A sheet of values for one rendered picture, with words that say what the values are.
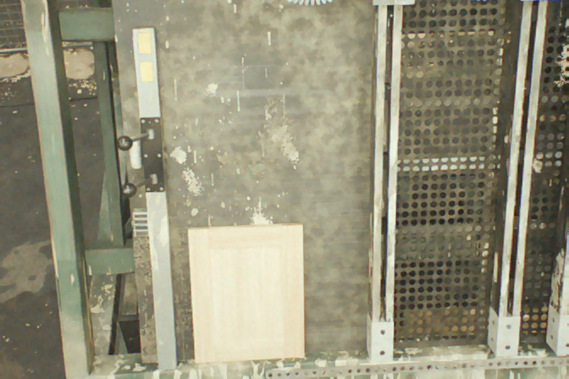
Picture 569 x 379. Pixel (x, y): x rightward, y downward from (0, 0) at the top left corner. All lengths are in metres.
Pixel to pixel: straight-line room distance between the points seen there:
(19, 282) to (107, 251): 1.42
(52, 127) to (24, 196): 1.86
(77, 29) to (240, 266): 0.76
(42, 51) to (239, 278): 0.79
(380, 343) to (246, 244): 0.47
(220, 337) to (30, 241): 1.65
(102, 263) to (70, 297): 0.12
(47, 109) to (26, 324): 1.62
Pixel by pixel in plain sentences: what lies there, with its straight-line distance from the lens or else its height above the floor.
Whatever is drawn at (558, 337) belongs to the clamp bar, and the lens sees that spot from 2.27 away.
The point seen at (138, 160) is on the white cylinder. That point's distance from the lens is 1.92.
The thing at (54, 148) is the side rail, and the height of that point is 1.46.
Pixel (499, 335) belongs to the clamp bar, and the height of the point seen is 0.98.
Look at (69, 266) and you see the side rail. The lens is 2.04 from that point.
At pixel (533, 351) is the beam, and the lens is 2.30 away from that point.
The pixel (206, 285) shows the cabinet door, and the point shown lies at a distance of 2.05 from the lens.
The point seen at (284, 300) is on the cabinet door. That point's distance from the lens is 2.08.
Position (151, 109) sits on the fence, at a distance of 1.87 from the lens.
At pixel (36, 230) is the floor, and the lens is 3.62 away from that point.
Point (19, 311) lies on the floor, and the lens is 3.41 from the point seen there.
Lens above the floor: 2.87
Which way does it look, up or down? 51 degrees down
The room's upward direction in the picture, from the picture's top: 3 degrees clockwise
